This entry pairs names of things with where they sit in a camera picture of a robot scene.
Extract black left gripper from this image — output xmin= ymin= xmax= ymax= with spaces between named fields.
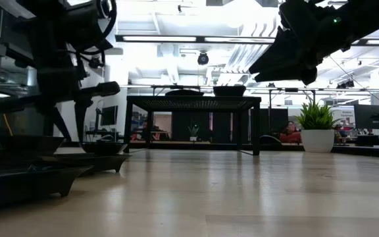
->
xmin=0 ymin=81 xmax=121 ymax=143

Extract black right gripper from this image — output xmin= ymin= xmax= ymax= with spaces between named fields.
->
xmin=248 ymin=0 xmax=342 ymax=87

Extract black square mini plate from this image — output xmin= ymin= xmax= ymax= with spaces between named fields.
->
xmin=0 ymin=163 xmax=94 ymax=210
xmin=40 ymin=152 xmax=132 ymax=174

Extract black office desk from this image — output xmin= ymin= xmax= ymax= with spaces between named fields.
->
xmin=84 ymin=130 xmax=122 ymax=143

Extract black computer monitor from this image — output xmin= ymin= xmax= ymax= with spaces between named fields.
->
xmin=99 ymin=105 xmax=119 ymax=127
xmin=353 ymin=103 xmax=379 ymax=130

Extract green plant in white pot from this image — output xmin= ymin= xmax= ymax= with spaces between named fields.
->
xmin=293 ymin=100 xmax=342 ymax=153

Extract person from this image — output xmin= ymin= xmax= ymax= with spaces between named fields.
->
xmin=133 ymin=120 xmax=161 ymax=142
xmin=278 ymin=120 xmax=303 ymax=144

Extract black perforated metal rack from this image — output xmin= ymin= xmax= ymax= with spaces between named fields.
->
xmin=123 ymin=95 xmax=262 ymax=157

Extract small potted plant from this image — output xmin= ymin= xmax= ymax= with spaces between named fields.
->
xmin=189 ymin=124 xmax=199 ymax=142

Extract long overhead light bar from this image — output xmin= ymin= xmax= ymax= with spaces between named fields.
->
xmin=115 ymin=34 xmax=379 ymax=46

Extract black curved frame handle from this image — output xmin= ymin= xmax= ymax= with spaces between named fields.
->
xmin=260 ymin=134 xmax=283 ymax=147
xmin=96 ymin=134 xmax=116 ymax=144

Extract white wall sign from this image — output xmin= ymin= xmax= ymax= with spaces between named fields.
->
xmin=337 ymin=107 xmax=357 ymax=123

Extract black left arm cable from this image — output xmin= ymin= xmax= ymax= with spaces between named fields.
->
xmin=77 ymin=0 xmax=118 ymax=56

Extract black aluminium table frame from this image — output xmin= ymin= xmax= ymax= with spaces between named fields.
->
xmin=54 ymin=140 xmax=379 ymax=160

